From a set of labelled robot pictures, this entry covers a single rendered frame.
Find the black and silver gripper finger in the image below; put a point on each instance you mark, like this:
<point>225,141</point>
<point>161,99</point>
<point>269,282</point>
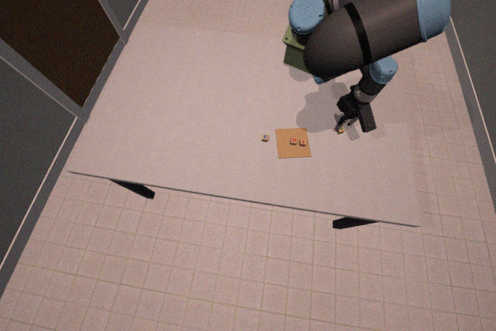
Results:
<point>342,119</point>
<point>353,120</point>

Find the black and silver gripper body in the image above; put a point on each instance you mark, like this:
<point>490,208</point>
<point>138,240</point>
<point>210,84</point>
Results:
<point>346,104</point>

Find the tan flat mat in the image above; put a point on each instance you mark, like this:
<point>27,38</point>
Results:
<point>285,150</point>

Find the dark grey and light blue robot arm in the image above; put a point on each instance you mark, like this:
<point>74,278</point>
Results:
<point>361,34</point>

